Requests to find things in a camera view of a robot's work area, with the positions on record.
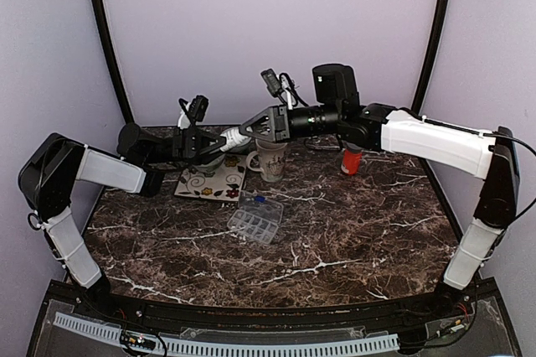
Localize orange pill bottle grey cap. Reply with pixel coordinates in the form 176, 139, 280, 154
341, 144, 363, 176

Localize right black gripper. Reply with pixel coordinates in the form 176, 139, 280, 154
238, 105, 342, 145

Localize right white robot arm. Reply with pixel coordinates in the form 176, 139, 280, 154
240, 64, 520, 318

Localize white slotted cable duct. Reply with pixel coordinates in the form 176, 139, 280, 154
54, 313, 399, 357

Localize small white pill bottle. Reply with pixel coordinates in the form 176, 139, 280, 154
219, 127, 250, 153

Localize right black frame post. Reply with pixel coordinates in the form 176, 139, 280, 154
411, 0, 449, 113

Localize clear plastic pill organizer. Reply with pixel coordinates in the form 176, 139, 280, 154
227, 191, 284, 245

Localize cream ceramic mug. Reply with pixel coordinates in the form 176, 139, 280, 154
245, 139, 287, 183

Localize floral rectangular ceramic plate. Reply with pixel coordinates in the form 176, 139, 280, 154
174, 153, 246, 202

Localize black frame post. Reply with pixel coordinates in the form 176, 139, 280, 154
411, 0, 449, 113
90, 0, 135, 124

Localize black front rail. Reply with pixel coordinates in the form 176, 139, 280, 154
75, 290, 476, 333

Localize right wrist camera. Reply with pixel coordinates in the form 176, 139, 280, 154
260, 68, 308, 110

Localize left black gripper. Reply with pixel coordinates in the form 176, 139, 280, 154
146, 126, 234, 165

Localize light green ceramic bowl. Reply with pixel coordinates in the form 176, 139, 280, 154
193, 154, 225, 177

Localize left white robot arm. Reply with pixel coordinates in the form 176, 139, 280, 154
18, 123, 227, 320

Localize left black frame post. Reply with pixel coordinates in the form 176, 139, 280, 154
90, 0, 135, 124

